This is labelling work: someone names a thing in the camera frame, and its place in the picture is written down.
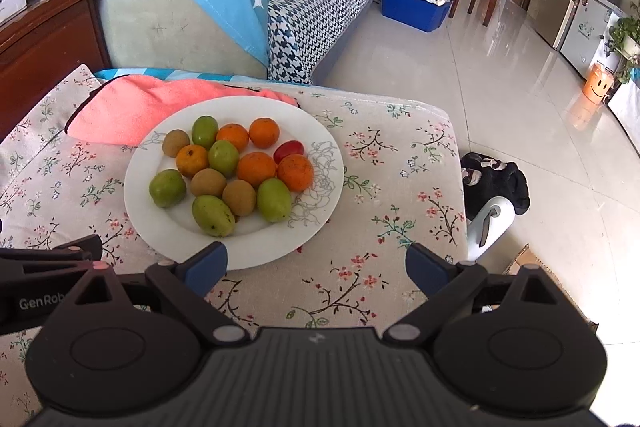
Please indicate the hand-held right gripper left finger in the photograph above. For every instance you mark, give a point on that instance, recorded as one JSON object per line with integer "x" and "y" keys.
{"x": 207, "y": 267}

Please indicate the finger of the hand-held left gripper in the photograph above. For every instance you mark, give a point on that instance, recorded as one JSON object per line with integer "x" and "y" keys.
{"x": 50, "y": 264}

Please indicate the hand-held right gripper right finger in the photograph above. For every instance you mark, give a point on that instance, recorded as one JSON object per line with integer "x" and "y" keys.
{"x": 427, "y": 269}

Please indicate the oblong green jujube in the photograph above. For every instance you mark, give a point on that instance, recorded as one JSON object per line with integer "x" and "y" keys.
{"x": 213, "y": 215}

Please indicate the brown kiwi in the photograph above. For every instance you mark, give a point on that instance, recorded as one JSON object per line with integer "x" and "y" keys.
{"x": 239, "y": 197}
{"x": 176, "y": 143}
{"x": 208, "y": 182}

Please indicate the orange tangerine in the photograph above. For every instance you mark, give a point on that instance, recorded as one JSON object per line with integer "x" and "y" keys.
{"x": 295, "y": 172}
{"x": 192, "y": 161}
{"x": 256, "y": 169}
{"x": 264, "y": 132}
{"x": 232, "y": 137}

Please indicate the white floral plate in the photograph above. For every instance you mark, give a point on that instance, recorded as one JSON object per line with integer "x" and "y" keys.
{"x": 310, "y": 207}

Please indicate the red cherry tomato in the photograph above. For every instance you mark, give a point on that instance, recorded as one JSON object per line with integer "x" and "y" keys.
{"x": 288, "y": 150}

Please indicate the white plastic object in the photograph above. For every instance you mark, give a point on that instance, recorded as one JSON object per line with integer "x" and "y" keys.
{"x": 492, "y": 219}

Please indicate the brown cardboard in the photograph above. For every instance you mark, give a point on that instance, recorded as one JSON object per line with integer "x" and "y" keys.
{"x": 530, "y": 259}

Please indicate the black bag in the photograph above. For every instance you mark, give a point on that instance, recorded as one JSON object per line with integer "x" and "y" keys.
{"x": 505, "y": 187}

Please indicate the pink towel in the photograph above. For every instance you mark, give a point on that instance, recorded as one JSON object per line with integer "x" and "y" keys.
{"x": 125, "y": 107}

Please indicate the blue striped cloth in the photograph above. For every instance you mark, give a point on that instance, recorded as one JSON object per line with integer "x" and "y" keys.
{"x": 150, "y": 73}

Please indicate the wooden headboard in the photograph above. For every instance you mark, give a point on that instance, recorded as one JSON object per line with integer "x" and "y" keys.
{"x": 45, "y": 42}

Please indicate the orange smiley bucket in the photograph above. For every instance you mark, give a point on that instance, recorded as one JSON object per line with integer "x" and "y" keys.
{"x": 597, "y": 84}

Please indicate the blue plastic bin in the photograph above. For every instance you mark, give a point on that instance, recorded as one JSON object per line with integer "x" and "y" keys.
{"x": 410, "y": 14}

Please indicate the potted green plant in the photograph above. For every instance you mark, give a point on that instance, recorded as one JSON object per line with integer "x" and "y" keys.
{"x": 625, "y": 37}

